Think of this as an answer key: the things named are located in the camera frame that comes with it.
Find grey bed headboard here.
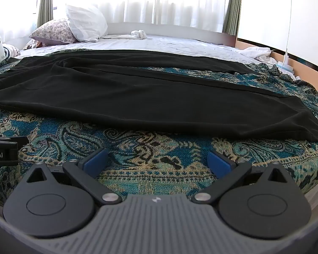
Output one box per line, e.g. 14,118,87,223
106,22,237,45

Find black pants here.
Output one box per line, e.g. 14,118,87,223
0,50,318,143

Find floral pillow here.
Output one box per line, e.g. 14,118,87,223
29,18,78,45

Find light blue packet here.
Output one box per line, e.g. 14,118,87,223
277,54,295,75

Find white bed sheet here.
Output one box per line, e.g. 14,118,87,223
14,34,277,65

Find teal paisley blanket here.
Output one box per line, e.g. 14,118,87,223
0,48,318,207

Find green curtain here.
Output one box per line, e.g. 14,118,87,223
36,0,59,27
223,0,243,36

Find small white cloth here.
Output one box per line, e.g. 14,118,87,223
107,29,149,41

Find white wardrobe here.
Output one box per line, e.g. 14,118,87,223
237,0,318,70

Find crumpled white cloth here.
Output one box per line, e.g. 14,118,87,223
240,46,277,64

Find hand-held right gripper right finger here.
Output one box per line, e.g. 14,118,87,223
192,149,293,206

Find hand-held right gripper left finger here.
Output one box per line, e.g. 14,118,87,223
24,148,122,206

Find white sheer curtain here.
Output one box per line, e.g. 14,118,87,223
53,0,232,33

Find black white striped cloth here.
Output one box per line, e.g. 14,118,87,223
1,44,21,58

